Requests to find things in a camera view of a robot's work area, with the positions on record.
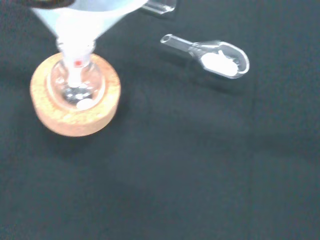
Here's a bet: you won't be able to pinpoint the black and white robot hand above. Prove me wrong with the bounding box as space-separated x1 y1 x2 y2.
21 0 77 4

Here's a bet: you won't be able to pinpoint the glass round-bottom flask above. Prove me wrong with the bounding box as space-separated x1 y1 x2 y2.
46 36 106 111

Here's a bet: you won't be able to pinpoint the black cloth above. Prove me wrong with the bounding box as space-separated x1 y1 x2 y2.
0 0 320 240

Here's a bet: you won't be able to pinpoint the glass weighing funnel with powder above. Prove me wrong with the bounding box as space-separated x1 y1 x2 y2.
159 33 251 80

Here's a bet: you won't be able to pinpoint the cork ring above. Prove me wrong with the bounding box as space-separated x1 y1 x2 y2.
30 51 122 138

